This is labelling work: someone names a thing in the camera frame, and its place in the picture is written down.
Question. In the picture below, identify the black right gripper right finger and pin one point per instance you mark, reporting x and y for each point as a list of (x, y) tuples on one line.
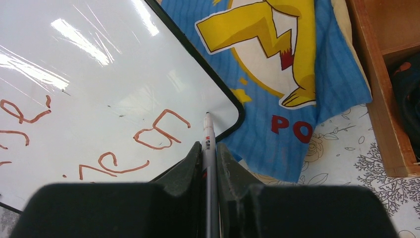
[(252, 209)]

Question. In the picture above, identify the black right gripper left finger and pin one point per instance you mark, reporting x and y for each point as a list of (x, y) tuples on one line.
[(165, 208)]

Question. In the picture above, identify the white whiteboard marker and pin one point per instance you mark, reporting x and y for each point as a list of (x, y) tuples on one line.
[(210, 224)]

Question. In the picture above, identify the white whiteboard black frame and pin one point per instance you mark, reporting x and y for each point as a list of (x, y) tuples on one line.
[(99, 91)]

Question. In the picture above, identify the blue Pikachu cloth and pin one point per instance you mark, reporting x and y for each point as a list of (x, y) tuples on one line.
[(291, 64)]

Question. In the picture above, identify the orange compartment tray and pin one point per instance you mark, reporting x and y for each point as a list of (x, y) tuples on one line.
[(385, 32)]

